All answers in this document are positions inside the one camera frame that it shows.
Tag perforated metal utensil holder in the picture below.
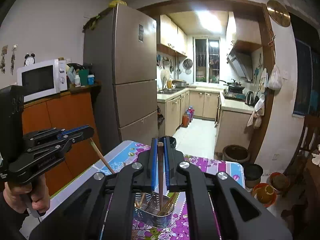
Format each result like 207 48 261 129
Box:
132 192 179 228

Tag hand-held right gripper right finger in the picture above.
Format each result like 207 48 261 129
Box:
164 136 293 240

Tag orange wooden cabinet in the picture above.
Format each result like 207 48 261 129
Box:
21 81 102 195

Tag kitchen cabinets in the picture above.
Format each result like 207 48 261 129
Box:
157 87 222 137
157 14 188 57

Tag red basin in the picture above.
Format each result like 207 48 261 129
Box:
269 172 290 194

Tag hanging dreamcatcher ornament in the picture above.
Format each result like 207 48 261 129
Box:
9 44 18 75
0 45 8 74

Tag black wok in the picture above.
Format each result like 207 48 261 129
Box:
219 79 245 88

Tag light brown single chopstick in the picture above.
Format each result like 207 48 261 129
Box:
88 138 116 175

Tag twin-bell alarm clock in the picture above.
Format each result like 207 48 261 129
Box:
24 53 35 67

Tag grey refrigerator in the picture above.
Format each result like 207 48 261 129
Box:
83 4 158 153

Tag green leafy bundle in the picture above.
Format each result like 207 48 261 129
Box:
82 10 110 32

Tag upper kitchen cabinets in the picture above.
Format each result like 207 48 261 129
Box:
157 14 188 57

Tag wooden dining chair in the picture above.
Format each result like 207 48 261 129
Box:
282 115 320 195

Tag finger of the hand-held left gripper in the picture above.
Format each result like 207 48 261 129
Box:
23 126 87 145
26 126 95 155

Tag dark window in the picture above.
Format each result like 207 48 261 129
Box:
290 12 320 117

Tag dark lidded pot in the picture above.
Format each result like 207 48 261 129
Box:
244 164 264 188

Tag person's left hand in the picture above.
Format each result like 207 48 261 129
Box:
4 174 52 214

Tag steel range hood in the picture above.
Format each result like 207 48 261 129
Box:
227 40 263 82

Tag white hanging plastic bag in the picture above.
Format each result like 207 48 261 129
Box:
266 64 282 90

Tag gas stove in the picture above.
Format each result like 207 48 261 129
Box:
223 90 247 100

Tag dark brown single chopstick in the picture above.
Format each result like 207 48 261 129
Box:
157 142 165 212

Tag floral striped tablecloth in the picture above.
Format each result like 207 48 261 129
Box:
40 140 245 240

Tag lower kitchen cabinets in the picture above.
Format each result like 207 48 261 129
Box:
157 87 222 137

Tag stove counter cabinet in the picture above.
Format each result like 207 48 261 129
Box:
215 92 254 158

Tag person's left forearm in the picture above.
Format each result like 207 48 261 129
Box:
0 192 28 240

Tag black hanging bag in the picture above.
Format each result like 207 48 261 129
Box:
157 106 165 130

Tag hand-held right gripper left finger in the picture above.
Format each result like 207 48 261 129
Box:
29 137 158 240

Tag hanging kitchen towel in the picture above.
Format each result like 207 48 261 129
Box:
247 94 265 130

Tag crumpled white cloth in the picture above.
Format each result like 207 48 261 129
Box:
310 145 320 165

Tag brown ceramic crock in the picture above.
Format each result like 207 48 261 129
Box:
222 144 249 164

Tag gold round wall clock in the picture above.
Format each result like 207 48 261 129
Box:
266 0 291 27

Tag barred kitchen window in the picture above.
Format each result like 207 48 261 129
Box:
193 37 220 83

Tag bunch of wooden chopsticks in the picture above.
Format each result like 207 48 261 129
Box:
135 192 180 216

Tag white microwave oven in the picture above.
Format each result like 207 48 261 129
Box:
17 59 68 103

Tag orange plastic basin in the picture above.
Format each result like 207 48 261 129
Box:
252 183 277 207

